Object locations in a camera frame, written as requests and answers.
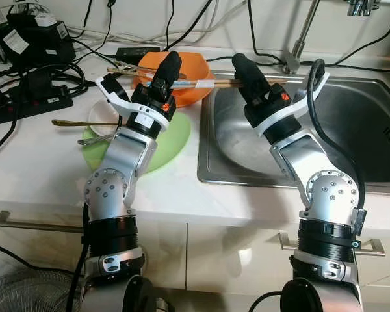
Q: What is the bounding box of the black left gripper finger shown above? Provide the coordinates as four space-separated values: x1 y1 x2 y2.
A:
162 52 183 88
153 52 173 88

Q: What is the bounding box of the steel spoon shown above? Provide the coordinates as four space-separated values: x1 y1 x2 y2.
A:
83 133 118 146

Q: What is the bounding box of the white power adapter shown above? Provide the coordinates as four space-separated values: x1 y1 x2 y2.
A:
34 12 57 28

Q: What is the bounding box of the gold spoon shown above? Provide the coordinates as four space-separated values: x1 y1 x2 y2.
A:
51 118 121 129
106 60 162 80

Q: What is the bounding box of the cream kitchen cabinet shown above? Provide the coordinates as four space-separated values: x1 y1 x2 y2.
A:
0 195 390 312

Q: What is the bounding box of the black flat power adapter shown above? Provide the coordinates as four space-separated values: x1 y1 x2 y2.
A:
115 47 162 64

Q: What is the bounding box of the orange bowl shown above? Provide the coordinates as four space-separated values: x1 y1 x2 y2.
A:
131 51 215 108

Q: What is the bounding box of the grey floor fan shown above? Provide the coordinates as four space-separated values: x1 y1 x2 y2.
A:
0 270 75 312

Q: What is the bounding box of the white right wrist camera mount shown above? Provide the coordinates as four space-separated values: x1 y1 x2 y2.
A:
253 68 330 142

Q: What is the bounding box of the chrome faucet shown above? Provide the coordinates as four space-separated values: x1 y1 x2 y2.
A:
283 0 381 74

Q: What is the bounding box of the steel cabinet handle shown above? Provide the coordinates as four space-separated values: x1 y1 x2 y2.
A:
0 210 85 233
278 232 385 256

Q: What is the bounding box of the black power strip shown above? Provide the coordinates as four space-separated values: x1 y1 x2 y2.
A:
0 83 74 128

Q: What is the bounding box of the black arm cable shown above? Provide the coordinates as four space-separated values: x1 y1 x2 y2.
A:
65 214 93 312
305 58 366 215

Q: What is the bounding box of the stainless steel sink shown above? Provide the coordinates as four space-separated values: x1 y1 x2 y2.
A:
196 70 390 196

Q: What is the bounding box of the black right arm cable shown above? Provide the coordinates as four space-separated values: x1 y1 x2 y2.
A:
305 58 366 215

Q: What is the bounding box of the light green plate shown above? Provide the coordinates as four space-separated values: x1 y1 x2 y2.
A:
81 110 191 175

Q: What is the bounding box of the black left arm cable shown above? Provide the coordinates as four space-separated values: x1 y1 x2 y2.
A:
65 214 93 312

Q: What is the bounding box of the wooden chopstick with white label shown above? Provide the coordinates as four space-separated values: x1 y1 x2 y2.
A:
142 81 289 89
140 77 290 85

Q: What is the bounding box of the black charger box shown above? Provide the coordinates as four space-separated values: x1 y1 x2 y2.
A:
5 12 77 69

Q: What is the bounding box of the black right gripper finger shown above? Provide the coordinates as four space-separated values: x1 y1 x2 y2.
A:
233 55 259 95
240 55 270 92

